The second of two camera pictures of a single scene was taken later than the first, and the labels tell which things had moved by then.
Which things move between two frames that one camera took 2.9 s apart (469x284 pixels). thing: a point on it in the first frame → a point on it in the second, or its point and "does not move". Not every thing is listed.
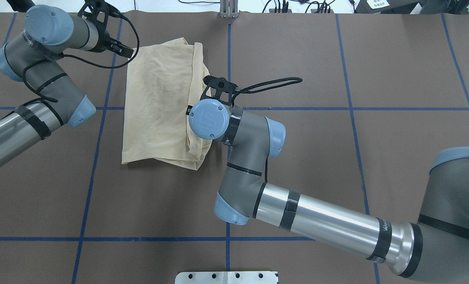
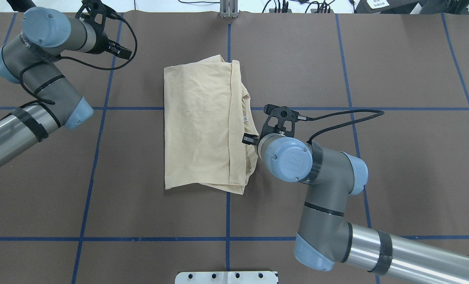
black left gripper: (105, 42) does not move
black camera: (91, 8) does not move
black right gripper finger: (189, 108) → (248, 139)
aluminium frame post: (228, 9) does not move
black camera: (219, 88) → (280, 120)
